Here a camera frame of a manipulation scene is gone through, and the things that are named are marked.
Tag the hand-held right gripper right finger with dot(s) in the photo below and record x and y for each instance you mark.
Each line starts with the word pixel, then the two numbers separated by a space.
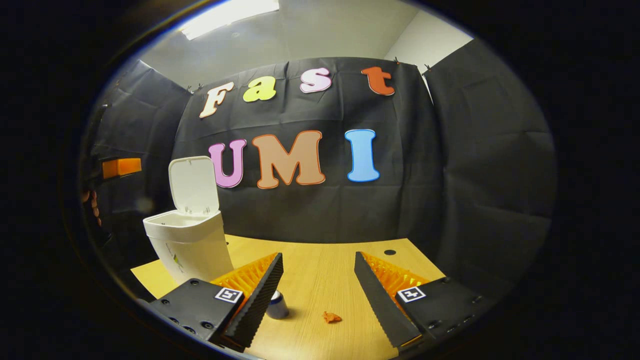
pixel 382 305

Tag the orange paper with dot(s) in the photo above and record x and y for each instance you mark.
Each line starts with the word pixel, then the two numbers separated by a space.
pixel 331 317

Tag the black backdrop cloth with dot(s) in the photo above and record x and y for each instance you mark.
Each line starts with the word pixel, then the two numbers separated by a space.
pixel 475 175

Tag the white desktop garbage bin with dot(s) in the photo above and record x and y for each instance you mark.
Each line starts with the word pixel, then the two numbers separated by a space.
pixel 192 245

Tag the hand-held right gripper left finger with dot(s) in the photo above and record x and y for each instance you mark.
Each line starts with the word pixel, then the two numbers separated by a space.
pixel 260 302

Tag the silver blue pop can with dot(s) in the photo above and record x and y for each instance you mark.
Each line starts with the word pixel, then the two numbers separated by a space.
pixel 277 306

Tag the wooden desktop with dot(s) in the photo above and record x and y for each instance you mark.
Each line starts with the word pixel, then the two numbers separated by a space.
pixel 320 280

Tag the ceiling light panel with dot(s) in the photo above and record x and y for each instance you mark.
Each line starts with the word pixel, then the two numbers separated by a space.
pixel 230 15

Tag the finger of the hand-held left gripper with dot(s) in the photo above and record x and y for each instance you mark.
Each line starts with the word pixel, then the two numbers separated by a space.
pixel 122 167

